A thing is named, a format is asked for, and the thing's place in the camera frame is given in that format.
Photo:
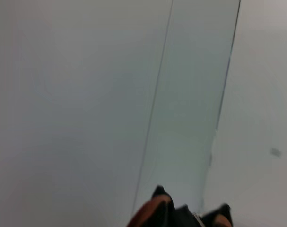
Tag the grey rectangular wall sticker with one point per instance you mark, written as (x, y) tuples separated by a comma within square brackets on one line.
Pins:
[(275, 152)]

